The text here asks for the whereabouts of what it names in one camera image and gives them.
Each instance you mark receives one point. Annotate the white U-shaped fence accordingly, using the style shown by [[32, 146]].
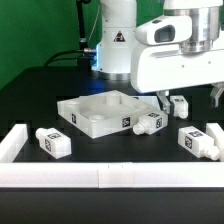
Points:
[[63, 174]]

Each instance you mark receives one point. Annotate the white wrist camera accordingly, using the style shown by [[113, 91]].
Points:
[[165, 30]]

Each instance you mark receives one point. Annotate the white square table top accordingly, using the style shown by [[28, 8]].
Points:
[[104, 113]]

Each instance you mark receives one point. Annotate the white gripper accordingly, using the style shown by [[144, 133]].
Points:
[[162, 68]]

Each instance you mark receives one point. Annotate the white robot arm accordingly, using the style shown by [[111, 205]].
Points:
[[181, 48]]

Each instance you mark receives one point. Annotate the black pole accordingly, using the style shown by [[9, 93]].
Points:
[[82, 40]]

